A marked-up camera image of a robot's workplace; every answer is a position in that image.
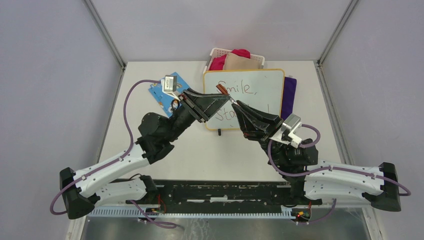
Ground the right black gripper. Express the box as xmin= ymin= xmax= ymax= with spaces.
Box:
xmin=232 ymin=100 xmax=289 ymax=168

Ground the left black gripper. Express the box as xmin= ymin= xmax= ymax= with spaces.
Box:
xmin=165 ymin=88 xmax=231 ymax=143

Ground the white marker pen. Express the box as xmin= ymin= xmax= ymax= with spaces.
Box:
xmin=228 ymin=95 xmax=239 ymax=106

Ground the yellow framed whiteboard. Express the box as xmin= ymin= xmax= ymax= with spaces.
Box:
xmin=203 ymin=68 xmax=285 ymax=115

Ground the red marker cap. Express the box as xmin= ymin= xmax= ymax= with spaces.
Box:
xmin=216 ymin=84 xmax=229 ymax=95

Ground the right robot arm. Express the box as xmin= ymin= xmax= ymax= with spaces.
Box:
xmin=231 ymin=100 xmax=402 ymax=212

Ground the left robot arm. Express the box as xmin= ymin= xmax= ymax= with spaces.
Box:
xmin=55 ymin=88 xmax=230 ymax=220

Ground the red cloth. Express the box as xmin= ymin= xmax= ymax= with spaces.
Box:
xmin=207 ymin=48 xmax=251 ymax=71

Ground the purple cloth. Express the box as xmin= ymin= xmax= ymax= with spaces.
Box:
xmin=280 ymin=77 xmax=297 ymax=120

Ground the white plastic basket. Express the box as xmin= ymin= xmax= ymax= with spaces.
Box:
xmin=203 ymin=47 xmax=265 ymax=73

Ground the beige cloth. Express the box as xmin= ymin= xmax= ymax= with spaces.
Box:
xmin=223 ymin=52 xmax=262 ymax=71

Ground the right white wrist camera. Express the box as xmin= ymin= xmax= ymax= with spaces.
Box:
xmin=270 ymin=113 xmax=302 ymax=149

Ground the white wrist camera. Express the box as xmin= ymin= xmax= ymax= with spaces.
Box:
xmin=160 ymin=75 xmax=179 ymax=100
xmin=270 ymin=113 xmax=302 ymax=149

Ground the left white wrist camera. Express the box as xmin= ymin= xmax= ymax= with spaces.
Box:
xmin=160 ymin=75 xmax=179 ymax=100

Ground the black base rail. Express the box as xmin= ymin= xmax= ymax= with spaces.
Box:
xmin=125 ymin=178 xmax=323 ymax=216

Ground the white comb cable duct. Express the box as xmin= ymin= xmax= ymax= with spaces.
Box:
xmin=88 ymin=206 xmax=295 ymax=220

